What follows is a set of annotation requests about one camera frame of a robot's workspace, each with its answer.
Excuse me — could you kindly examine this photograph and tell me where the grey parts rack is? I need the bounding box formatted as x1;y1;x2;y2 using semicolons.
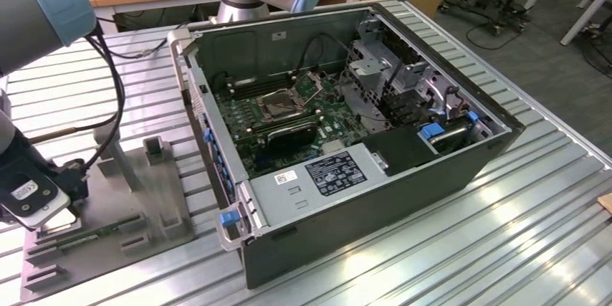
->
19;126;198;303

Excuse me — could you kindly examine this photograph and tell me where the CPU socket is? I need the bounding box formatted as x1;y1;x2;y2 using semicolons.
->
256;90;314;123

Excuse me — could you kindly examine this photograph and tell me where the green RAM stick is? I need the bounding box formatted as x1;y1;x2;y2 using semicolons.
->
56;220;127;250

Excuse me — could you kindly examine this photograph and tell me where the silver power supply unit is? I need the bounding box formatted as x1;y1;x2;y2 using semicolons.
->
246;143;390;236

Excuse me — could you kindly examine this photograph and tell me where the green motherboard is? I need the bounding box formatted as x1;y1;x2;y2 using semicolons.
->
212;72;371;178

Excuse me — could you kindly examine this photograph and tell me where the white table frame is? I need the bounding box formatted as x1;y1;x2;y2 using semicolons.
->
558;0;612;47

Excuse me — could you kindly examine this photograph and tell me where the black looped wire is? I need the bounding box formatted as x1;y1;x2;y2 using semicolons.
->
292;33;356;75

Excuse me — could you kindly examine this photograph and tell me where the thin cable with clear plug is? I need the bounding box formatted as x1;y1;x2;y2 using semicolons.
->
108;21;194;60

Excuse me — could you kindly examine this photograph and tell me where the grey metal drive cage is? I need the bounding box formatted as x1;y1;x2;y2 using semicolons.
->
340;39;399;131

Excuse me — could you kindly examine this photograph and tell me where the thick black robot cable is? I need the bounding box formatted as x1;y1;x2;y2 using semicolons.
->
54;32;127;202

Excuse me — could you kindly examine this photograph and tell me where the black plastic air shroud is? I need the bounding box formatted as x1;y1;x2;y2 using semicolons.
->
362;126;444;178

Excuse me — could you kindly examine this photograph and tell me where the disk bay with blue latch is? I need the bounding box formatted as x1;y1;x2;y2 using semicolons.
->
415;121;474;156

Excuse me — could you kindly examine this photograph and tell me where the black open PC case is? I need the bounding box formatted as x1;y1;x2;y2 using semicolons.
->
167;0;528;291

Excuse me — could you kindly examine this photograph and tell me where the grey handle with blue latch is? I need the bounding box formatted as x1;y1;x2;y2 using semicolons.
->
215;180;263;252

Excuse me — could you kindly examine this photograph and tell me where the black RAM slot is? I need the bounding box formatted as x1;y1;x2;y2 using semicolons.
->
231;81;296;98
226;75;294;89
248;116;318;134

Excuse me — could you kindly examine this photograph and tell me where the metal socket cover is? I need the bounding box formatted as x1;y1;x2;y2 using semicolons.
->
291;71;330;106

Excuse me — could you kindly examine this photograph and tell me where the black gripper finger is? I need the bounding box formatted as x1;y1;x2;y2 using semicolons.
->
68;198;87;221

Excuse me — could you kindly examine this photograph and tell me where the black straight wire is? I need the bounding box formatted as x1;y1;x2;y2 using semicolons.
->
380;51;402;87

